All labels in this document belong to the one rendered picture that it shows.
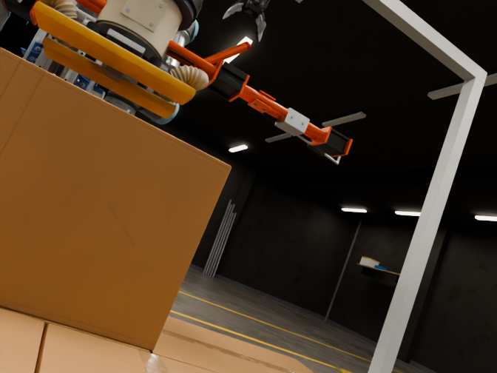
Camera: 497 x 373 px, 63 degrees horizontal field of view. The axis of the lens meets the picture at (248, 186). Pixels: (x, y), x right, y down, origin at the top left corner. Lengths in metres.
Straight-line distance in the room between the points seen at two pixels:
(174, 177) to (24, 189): 0.27
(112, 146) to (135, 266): 0.23
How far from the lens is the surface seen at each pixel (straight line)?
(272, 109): 1.12
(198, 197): 0.84
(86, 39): 0.92
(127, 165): 0.81
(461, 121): 4.14
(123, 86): 1.09
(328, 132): 1.16
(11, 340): 0.70
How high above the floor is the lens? 0.77
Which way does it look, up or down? 10 degrees up
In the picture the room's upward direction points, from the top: 23 degrees clockwise
